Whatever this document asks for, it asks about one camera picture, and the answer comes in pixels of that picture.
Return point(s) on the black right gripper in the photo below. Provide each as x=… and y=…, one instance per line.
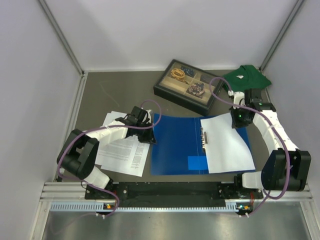
x=236, y=123

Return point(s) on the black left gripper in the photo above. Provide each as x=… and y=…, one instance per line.
x=149, y=137

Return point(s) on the blue plastic folder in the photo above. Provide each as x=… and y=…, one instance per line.
x=178, y=148

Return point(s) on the white printed paper stack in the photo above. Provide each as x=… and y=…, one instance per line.
x=126, y=156

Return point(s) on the white paper sheet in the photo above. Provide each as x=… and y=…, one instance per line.
x=226, y=151

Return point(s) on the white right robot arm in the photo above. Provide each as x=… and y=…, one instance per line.
x=287, y=166

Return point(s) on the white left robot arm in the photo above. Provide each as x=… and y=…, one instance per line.
x=79, y=152

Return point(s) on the metal folder clip mechanism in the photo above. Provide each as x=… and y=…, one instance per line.
x=204, y=139

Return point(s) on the green folded t-shirt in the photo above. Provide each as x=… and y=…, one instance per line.
x=246, y=77

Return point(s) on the black compartment display box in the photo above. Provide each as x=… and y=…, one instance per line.
x=188, y=87

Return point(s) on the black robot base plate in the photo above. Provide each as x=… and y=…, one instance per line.
x=210, y=190

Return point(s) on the grey slotted cable duct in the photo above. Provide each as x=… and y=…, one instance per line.
x=229, y=207

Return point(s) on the aluminium frame rail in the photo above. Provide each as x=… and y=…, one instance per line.
x=63, y=191

